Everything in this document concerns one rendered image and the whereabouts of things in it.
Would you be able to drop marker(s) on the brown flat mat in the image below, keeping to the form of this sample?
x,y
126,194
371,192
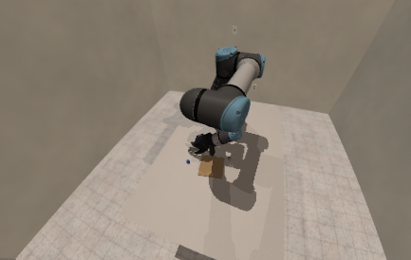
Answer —
x,y
211,166

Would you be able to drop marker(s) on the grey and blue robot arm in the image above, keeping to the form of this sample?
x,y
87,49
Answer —
x,y
226,108

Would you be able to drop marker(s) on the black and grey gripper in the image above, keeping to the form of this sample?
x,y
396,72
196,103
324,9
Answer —
x,y
201,144

